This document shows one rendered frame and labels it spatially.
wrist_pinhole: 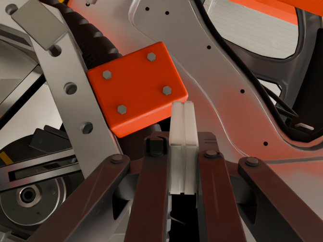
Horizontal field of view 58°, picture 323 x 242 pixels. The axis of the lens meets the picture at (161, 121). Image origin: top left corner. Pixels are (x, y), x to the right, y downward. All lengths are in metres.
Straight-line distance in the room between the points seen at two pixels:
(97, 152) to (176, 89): 0.10
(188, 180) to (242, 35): 11.63
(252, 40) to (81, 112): 11.53
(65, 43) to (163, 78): 0.11
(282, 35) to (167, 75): 12.09
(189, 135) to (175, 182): 0.03
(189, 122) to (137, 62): 0.16
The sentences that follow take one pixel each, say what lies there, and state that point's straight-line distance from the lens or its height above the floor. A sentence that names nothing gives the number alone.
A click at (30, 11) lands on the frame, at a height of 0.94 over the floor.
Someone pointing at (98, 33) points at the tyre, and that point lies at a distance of 0.44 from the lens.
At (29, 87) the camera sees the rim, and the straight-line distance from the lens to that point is 0.45.
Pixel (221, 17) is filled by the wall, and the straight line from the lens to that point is 11.96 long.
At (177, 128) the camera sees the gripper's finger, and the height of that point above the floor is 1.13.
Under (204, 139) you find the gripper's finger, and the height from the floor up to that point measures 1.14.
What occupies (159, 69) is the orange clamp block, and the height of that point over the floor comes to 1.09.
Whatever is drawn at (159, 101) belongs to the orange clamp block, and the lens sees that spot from 0.30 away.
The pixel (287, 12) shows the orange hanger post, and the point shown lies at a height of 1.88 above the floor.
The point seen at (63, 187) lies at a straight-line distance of 0.84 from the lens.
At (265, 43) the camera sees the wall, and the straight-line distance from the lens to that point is 11.90.
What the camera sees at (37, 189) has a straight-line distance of 0.81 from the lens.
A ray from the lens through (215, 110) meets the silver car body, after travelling 0.75.
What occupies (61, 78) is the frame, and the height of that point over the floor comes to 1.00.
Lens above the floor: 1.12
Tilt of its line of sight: 2 degrees down
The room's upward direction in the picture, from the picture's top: 111 degrees clockwise
